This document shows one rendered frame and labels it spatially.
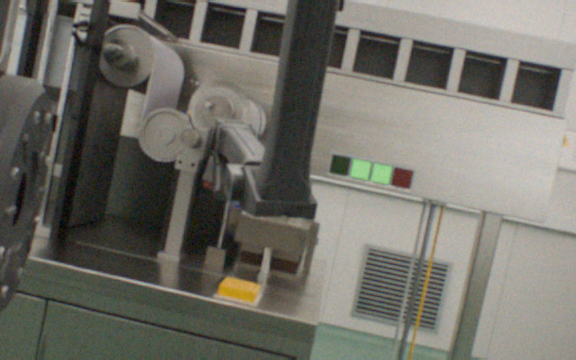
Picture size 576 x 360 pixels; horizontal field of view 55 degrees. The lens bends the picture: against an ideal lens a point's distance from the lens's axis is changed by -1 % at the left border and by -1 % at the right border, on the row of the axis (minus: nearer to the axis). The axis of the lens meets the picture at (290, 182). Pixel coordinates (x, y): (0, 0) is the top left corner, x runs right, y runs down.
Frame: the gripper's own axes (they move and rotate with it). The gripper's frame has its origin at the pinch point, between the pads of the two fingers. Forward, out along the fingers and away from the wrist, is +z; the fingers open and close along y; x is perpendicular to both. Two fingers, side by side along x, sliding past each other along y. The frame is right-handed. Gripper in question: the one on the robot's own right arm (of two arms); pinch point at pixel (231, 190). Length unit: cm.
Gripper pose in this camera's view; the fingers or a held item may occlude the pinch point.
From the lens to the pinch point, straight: 133.8
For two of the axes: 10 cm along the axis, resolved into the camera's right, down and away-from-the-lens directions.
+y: 9.8, 2.0, -0.7
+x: 2.2, -8.6, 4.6
